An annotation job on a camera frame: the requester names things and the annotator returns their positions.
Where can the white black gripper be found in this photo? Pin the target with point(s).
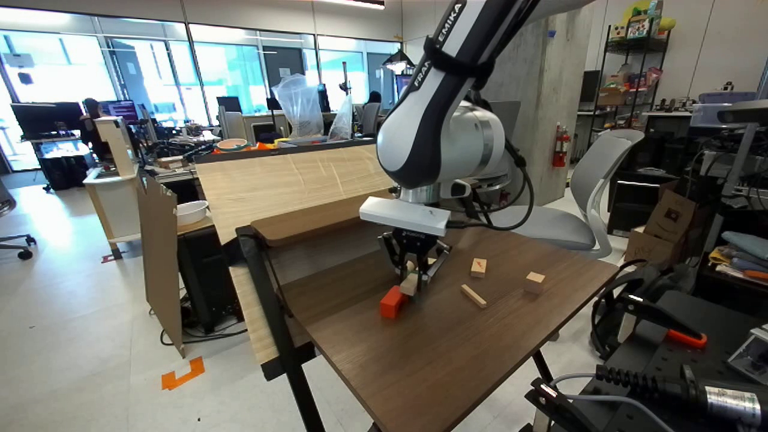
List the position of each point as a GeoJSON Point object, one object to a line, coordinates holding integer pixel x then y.
{"type": "Point", "coordinates": [411, 228]}

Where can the small wooden cube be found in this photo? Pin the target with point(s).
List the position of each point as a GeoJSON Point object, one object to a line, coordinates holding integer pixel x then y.
{"type": "Point", "coordinates": [409, 285]}

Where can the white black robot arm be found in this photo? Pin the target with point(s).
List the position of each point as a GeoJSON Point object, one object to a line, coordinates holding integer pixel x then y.
{"type": "Point", "coordinates": [443, 132]}

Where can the orange block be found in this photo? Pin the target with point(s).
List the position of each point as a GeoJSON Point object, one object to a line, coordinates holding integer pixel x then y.
{"type": "Point", "coordinates": [391, 304]}

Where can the long wooden stick block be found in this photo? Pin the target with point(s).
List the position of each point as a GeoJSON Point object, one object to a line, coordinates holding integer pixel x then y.
{"type": "Point", "coordinates": [477, 298]}

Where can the wooden cube right of stack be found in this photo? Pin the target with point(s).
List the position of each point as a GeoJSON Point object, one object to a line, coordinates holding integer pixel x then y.
{"type": "Point", "coordinates": [479, 268]}

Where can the wooden cube far right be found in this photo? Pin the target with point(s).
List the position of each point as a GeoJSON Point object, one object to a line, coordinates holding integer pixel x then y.
{"type": "Point", "coordinates": [535, 276]}

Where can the red fire extinguisher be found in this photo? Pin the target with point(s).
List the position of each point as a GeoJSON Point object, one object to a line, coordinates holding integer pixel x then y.
{"type": "Point", "coordinates": [559, 149]}

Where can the leaning wooden board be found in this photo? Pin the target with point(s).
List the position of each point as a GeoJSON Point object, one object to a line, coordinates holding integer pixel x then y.
{"type": "Point", "coordinates": [268, 185]}

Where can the grey office chair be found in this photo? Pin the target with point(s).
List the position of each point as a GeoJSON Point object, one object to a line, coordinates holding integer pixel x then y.
{"type": "Point", "coordinates": [588, 185]}

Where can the cardboard box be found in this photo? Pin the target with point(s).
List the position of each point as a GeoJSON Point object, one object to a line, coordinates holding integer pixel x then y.
{"type": "Point", "coordinates": [672, 231]}

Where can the black metal shelf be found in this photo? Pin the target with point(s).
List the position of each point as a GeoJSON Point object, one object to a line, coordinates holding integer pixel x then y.
{"type": "Point", "coordinates": [624, 84]}

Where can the black metal table frame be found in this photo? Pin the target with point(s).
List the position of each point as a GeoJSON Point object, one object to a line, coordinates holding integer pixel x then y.
{"type": "Point", "coordinates": [288, 355]}

